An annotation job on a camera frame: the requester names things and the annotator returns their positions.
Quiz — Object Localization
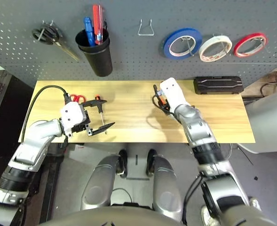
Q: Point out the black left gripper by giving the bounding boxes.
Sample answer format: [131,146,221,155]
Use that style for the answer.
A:
[71,99,116,137]

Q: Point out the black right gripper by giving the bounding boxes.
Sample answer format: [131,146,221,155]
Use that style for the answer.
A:
[152,84,174,115]

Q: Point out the orange black pliers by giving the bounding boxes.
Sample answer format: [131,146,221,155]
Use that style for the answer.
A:
[158,96,169,110]

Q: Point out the black orange handled screwdriver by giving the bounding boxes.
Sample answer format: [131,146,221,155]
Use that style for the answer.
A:
[95,95,108,135]

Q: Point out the red handled scissors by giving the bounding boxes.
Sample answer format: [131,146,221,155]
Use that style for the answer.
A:
[69,94,86,104]

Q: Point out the white tape roll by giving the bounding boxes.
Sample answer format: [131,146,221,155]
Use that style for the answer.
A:
[198,35,233,63]

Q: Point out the grey metal pegboard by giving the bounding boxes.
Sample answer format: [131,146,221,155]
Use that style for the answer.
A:
[0,0,277,89]

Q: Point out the black plastic cup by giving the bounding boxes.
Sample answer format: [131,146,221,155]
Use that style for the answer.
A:
[75,27,113,78]

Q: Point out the blue tape roll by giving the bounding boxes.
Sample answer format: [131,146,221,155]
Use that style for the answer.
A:
[163,27,203,60]

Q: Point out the black tool case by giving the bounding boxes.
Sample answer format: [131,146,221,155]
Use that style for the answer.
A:
[193,75,245,96]

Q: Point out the silver left robot leg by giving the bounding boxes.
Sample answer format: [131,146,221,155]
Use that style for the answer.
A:
[80,149,129,211]

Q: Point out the silver robot leg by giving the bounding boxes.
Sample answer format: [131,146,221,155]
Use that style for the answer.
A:
[80,149,129,211]
[145,148,183,222]

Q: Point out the silver right robot leg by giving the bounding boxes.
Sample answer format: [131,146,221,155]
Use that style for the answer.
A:
[145,148,183,222]

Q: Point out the red tape roll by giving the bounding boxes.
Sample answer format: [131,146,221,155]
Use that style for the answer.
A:
[233,32,268,58]

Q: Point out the grey robot torso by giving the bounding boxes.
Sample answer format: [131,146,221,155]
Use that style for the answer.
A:
[38,206,183,226]

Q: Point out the white rounded cabinet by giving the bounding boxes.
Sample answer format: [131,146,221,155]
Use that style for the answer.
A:
[245,88,277,154]

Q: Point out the grey sneaker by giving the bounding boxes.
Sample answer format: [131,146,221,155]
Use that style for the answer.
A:
[248,197,263,212]

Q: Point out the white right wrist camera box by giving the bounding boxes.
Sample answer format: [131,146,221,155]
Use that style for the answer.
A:
[159,77,190,111]

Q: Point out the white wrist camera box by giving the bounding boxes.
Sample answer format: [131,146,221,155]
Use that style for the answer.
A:
[59,101,85,137]
[159,77,190,111]

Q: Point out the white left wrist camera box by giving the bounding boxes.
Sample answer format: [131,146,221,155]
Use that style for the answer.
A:
[59,101,85,137]

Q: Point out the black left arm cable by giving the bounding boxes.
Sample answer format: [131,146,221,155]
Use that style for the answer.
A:
[20,85,70,143]

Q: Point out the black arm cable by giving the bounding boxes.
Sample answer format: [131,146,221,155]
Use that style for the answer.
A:
[20,85,70,143]
[182,174,205,226]

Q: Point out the black handled scissors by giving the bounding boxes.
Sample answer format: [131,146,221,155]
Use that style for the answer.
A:
[32,20,80,62]

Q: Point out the wire pliers holder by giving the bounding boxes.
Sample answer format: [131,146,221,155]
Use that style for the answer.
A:
[137,19,155,37]

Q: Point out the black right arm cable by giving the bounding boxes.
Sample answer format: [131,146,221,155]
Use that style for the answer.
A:
[182,174,205,226]

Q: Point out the blue handled tool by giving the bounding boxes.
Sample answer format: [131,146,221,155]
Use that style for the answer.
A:
[83,16,96,47]

